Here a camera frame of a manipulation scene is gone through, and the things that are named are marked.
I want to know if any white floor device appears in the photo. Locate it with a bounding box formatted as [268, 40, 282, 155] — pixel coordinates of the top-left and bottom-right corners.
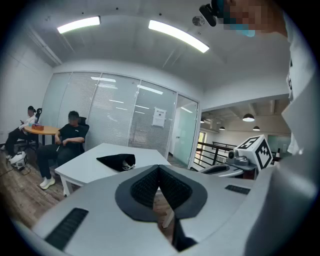
[9, 151, 28, 171]

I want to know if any round wooden table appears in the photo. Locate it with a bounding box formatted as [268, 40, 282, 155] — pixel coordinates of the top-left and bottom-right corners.
[24, 125, 61, 147]

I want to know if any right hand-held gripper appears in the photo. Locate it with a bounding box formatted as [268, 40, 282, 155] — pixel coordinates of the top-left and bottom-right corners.
[198, 134, 274, 180]

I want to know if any silver fisheye camera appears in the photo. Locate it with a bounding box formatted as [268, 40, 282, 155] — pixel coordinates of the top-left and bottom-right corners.
[227, 149, 251, 166]

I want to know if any person's white t-shirt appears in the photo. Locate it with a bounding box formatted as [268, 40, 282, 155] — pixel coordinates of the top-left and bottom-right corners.
[281, 11, 320, 157]

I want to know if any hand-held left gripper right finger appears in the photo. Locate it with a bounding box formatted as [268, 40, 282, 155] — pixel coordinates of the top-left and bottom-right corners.
[158, 164, 256, 245]

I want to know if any person's head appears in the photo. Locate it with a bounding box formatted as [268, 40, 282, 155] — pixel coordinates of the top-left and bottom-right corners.
[217, 0, 288, 38]

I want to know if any white paper notice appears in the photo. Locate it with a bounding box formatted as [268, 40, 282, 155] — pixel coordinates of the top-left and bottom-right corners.
[151, 106, 168, 129]

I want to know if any black head-mounted camera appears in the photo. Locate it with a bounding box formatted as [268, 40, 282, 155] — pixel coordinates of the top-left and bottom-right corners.
[199, 2, 219, 28]

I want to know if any ceiling light strip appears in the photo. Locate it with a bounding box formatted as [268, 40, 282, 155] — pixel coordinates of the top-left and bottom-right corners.
[147, 19, 210, 54]
[56, 15, 101, 35]

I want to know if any glass partition with blinds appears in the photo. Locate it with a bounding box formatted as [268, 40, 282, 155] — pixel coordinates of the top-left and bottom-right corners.
[39, 71, 178, 158]

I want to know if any round ceiling detector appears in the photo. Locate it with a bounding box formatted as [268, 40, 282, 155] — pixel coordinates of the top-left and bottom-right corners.
[191, 15, 206, 27]

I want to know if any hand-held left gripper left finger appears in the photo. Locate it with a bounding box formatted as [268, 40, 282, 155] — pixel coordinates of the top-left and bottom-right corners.
[31, 164, 176, 256]

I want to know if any black metal railing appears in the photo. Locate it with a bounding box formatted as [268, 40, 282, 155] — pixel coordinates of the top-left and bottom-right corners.
[193, 141, 238, 172]

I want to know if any black drawstring pouch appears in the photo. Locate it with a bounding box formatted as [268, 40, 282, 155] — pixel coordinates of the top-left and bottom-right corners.
[96, 153, 137, 173]

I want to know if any blue face mask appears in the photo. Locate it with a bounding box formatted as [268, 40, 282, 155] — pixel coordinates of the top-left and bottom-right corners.
[236, 23, 256, 38]

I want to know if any glass door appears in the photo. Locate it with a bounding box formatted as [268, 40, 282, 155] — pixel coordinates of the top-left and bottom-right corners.
[172, 93, 201, 169]

